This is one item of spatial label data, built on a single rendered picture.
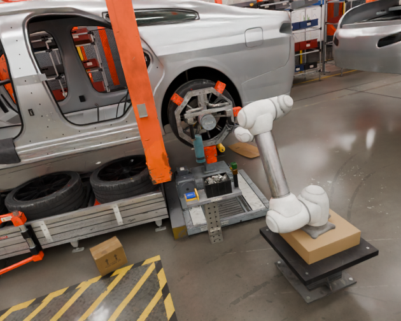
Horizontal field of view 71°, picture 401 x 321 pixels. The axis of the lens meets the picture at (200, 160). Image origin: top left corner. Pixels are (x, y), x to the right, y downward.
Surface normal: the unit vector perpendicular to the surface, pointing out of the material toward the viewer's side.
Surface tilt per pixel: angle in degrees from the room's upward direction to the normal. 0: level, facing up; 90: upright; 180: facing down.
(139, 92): 90
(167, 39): 82
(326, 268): 0
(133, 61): 90
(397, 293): 0
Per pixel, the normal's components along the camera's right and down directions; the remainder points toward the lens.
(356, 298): -0.15, -0.90
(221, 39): 0.20, 0.38
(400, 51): -0.75, 0.37
